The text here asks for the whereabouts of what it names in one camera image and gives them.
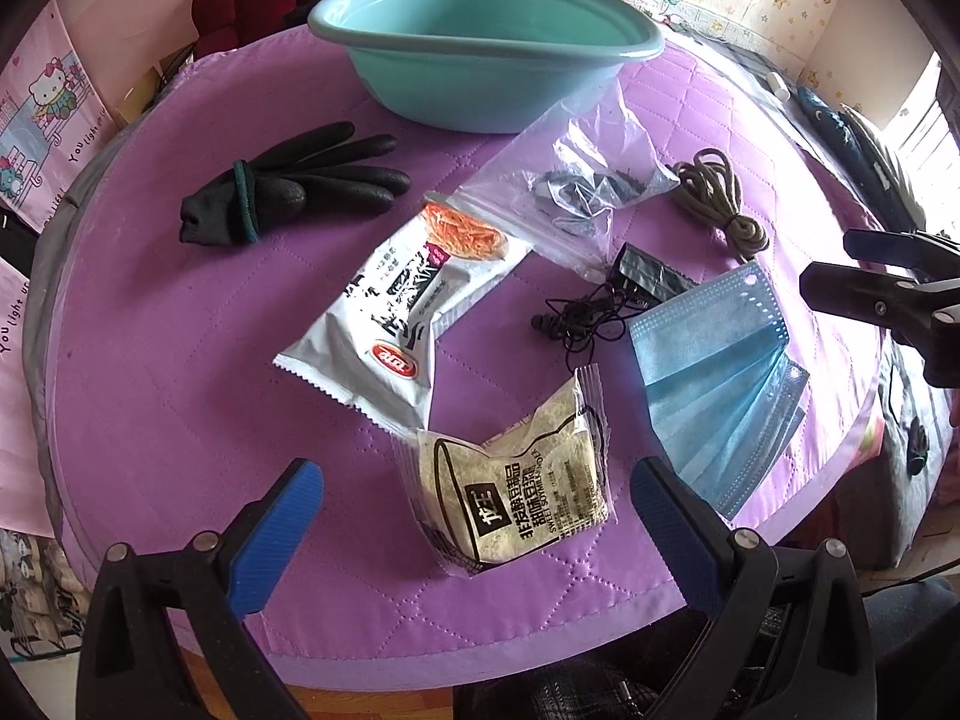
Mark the blue face mask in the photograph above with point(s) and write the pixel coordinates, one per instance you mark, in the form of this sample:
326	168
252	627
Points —
712	382

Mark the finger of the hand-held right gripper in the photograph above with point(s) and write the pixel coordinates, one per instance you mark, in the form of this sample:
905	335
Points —
877	244
862	292

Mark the grey striped pillow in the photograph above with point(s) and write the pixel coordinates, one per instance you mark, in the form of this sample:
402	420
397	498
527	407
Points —
881	157

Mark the teal plastic basin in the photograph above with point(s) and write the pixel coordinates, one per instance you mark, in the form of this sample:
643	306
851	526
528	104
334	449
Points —
487	22

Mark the plaid bed blanket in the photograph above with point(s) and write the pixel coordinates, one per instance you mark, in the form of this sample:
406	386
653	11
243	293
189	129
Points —
727	45

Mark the dark blue pillow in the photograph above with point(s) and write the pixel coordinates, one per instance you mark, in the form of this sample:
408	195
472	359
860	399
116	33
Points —
825	120

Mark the grey table cover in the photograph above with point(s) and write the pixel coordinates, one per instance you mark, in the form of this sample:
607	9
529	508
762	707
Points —
49	315

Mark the small white bottle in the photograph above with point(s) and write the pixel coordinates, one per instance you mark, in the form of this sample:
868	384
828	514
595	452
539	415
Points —
776	84

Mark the clear soy powder packet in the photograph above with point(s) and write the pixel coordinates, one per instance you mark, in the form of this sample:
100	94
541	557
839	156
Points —
517	480

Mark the black work glove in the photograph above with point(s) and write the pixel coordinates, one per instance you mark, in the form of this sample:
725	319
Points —
300	195

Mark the silver snack packet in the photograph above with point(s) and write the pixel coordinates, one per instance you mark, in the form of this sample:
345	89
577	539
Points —
390	300

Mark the brown paper bag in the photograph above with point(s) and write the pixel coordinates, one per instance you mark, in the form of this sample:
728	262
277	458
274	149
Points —
139	101

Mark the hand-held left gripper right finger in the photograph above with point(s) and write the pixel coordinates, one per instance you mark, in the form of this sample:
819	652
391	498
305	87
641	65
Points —
675	540

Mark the small black foil packet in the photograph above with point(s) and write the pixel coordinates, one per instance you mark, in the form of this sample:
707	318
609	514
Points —
652	277

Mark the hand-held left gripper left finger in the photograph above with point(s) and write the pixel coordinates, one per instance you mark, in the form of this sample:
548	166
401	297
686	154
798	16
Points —
274	532

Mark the pink cartoon wall covering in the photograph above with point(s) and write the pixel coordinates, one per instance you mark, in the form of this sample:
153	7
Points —
45	112

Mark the clear zip bag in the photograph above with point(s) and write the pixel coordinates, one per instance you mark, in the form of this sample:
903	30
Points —
592	157

